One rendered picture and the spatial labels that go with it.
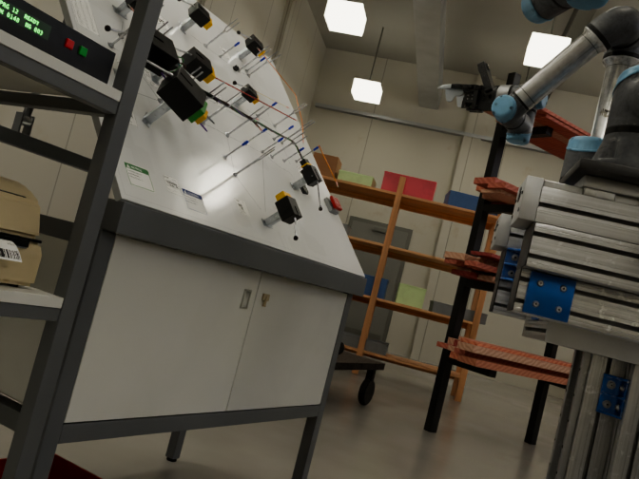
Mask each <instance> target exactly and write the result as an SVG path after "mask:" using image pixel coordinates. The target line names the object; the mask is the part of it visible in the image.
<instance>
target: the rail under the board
mask: <svg viewBox="0 0 639 479"><path fill-rule="evenodd" d="M100 229H103V230H106V231H109V232H113V233H117V234H121V235H125V236H129V237H132V238H135V239H139V240H146V241H150V242H154V243H157V244H161V245H164V246H168V247H172V248H176V249H180V250H183V251H186V252H190V253H194V254H198V255H202V256H206V257H209V258H213V259H219V260H223V261H227V262H231V263H235V264H238V265H241V266H245V267H249V268H253V269H257V270H261V271H264V272H267V273H271V274H275V275H279V276H283V277H287V278H292V279H296V280H300V281H304V282H308V283H312V284H315V285H318V286H322V287H326V288H330V289H334V290H338V291H341V292H344V293H348V294H352V295H356V296H360V297H363V294H364V290H365V286H366V282H367V278H361V277H358V276H355V275H352V274H349V273H346V272H343V271H340V270H337V269H334V268H331V267H328V266H325V265H322V264H319V263H316V262H314V261H310V260H307V259H302V258H299V257H296V256H293V255H290V254H286V253H283V252H281V251H278V250H275V249H272V248H269V247H266V246H262V245H259V244H257V243H254V242H251V241H248V240H245V239H240V238H236V237H233V236H230V235H227V234H225V233H222V232H219V231H216V230H212V229H209V228H206V227H203V226H200V225H198V224H195V223H192V222H188V221H185V220H180V219H177V218H174V217H171V216H168V215H166V214H162V213H159V212H156V211H153V210H150V209H147V208H144V207H142V206H138V205H135V204H132V203H129V202H126V201H115V200H114V199H110V198H108V200H107V203H106V209H105V213H104V215H103V219H102V222H101V226H100Z"/></svg>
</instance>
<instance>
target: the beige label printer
mask: <svg viewBox="0 0 639 479"><path fill-rule="evenodd" d="M40 208H41V207H40V206H39V204H38V200H37V199H36V198H35V197H34V196H33V194H32V193H31V192H30V191H29V190H28V189H27V188H26V187H25V186H24V185H23V184H21V183H20V182H16V181H13V180H10V179H7V178H4V177H0V239H2V240H10V241H12V242H13V243H14V244H15V245H16V247H17V248H18V251H19V253H20V256H21V260H22V262H18V261H12V260H6V259H0V282H1V283H7V285H8V286H12V287H18V285H23V286H30V284H31V283H34V281H35V278H36V275H37V271H38V268H39V264H40V261H41V257H42V251H41V246H38V243H42V241H41V240H38V239H35V236H39V227H40Z"/></svg>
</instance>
